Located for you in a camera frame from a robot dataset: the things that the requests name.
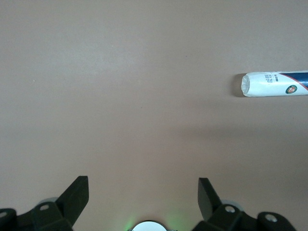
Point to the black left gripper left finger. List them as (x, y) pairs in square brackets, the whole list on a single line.
[(72, 202)]

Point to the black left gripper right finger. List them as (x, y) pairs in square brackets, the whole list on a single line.
[(209, 204)]

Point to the white blue tennis ball can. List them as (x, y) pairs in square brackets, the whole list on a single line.
[(264, 84)]

